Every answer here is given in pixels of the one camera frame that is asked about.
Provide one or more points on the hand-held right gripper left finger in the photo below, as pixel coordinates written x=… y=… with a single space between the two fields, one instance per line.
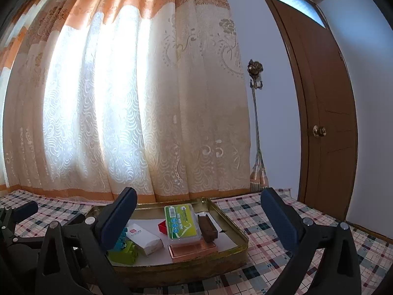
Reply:
x=118 y=218

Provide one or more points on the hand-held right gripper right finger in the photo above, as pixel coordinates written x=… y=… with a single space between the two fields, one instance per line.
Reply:
x=278 y=218

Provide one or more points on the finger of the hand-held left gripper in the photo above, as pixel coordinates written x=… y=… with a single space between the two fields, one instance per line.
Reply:
x=26 y=210

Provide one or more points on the blue toy brick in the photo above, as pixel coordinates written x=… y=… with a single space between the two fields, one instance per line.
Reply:
x=121 y=241

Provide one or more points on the green football toy brick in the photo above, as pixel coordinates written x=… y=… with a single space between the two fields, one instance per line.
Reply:
x=122 y=255

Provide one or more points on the red toy brick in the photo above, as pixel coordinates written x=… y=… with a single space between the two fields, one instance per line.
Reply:
x=163 y=227

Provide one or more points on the clear box with green label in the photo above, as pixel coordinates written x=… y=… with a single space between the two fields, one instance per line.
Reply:
x=181 y=221

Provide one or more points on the copper metal case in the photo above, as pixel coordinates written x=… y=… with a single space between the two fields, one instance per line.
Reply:
x=193 y=250

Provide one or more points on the gold tin box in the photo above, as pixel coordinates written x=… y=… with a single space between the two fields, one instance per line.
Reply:
x=184 y=270

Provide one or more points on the brass door knob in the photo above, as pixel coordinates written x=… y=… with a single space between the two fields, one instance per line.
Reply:
x=319 y=130

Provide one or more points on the cream lace curtain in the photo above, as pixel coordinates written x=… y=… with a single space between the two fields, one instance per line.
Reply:
x=122 y=98

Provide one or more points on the brown wooden door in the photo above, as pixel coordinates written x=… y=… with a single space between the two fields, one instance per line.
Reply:
x=322 y=83

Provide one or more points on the metal curtain hook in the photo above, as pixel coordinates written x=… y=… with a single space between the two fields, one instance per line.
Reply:
x=255 y=67

